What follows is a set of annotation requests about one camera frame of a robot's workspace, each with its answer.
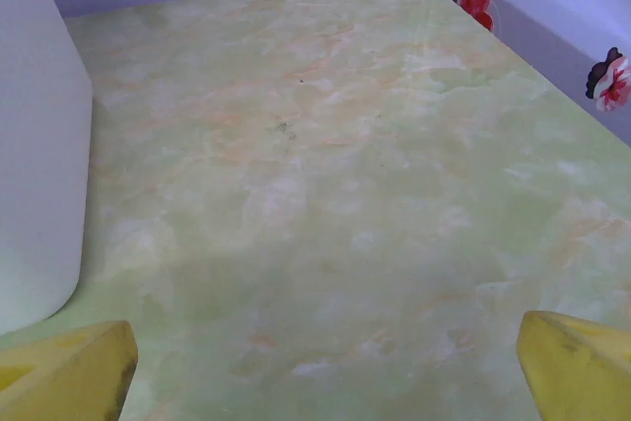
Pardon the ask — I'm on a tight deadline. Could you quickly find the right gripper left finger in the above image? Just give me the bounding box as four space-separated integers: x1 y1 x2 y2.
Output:
0 320 138 421

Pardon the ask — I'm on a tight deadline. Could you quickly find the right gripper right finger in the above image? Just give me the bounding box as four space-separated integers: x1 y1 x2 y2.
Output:
517 311 631 421

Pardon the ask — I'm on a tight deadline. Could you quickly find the white storage box blue lid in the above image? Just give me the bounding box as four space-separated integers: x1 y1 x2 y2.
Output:
0 0 94 336

